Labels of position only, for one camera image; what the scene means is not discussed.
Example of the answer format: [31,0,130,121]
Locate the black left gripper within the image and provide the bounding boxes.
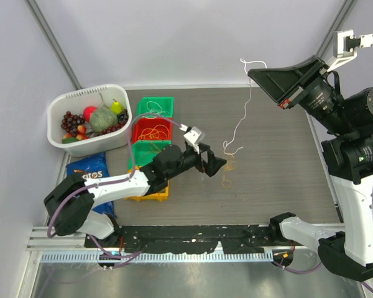
[166,143,226,180]

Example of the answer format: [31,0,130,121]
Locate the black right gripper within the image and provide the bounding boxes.
[248,54,353,137]

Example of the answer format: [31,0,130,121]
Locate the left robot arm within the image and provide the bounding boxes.
[44,144,227,248]

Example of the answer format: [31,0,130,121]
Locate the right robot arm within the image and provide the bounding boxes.
[247,56,373,282]

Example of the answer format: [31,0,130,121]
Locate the yellow bin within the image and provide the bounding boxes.
[127,182,170,202]

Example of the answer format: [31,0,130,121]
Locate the red bin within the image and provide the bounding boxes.
[132,118,173,143]

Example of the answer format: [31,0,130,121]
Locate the near green bin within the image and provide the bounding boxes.
[127,140,172,170]

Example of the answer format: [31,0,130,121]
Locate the green bin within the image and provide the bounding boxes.
[136,97,174,118]
[127,140,172,170]

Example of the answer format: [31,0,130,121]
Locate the far green bin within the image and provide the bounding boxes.
[136,97,174,118]

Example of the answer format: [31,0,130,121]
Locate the yellow toy pear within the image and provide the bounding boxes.
[110,99,123,115]

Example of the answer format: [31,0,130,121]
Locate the blue Doritos bag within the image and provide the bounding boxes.
[66,152,115,217]

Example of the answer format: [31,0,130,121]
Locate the green toy melon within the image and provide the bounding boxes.
[89,106,118,133]

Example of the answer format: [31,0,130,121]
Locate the red toy apple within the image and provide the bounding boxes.
[83,106,97,122]

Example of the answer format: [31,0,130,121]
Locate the small toy fruits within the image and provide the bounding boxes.
[62,124,93,144]

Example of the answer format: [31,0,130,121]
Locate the dark red toy grapes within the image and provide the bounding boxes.
[60,111,85,132]

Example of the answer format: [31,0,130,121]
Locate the white plastic basket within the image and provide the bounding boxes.
[47,84,132,157]

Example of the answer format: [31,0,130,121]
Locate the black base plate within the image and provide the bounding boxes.
[84,223,307,254]

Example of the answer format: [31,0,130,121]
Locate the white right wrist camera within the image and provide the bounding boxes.
[326,30,373,73]

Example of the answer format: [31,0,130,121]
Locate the right aluminium frame post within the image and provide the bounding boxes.
[316,0,358,58]

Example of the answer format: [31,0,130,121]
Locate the aluminium frame post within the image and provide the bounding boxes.
[316,0,358,58]
[24,0,82,90]

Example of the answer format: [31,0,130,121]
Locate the white slotted cable duct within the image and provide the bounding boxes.
[40,251,274,263]

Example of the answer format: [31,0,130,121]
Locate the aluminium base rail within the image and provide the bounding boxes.
[26,222,349,249]

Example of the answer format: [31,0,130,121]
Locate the left aluminium frame post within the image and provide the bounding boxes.
[24,0,82,90]

